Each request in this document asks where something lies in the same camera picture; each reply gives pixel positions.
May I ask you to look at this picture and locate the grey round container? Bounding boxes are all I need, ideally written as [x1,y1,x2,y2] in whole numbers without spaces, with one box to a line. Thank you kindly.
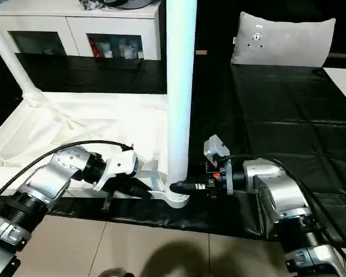
[103,0,159,8]

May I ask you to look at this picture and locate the black tangled cable pile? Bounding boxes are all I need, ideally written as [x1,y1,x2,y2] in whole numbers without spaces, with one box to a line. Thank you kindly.
[80,0,104,10]

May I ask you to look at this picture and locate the grey cushion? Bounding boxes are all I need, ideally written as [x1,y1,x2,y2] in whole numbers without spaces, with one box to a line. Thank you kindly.
[230,11,337,68]

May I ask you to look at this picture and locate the white cabinet with glass doors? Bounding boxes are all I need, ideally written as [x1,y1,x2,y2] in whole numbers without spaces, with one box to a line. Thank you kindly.
[0,0,162,61]

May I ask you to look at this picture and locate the dark rounded robot body part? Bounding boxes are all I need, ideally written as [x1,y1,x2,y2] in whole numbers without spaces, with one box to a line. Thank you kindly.
[99,267,132,277]

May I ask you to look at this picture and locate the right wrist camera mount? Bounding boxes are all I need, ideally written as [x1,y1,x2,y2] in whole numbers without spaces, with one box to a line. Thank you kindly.
[203,134,234,194]

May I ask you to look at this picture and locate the white plastic table top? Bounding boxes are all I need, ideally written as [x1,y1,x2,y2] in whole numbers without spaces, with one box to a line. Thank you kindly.
[0,91,191,209]

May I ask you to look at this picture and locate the black box with gold label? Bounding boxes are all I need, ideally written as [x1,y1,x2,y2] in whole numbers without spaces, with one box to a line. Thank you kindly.
[158,0,243,67]

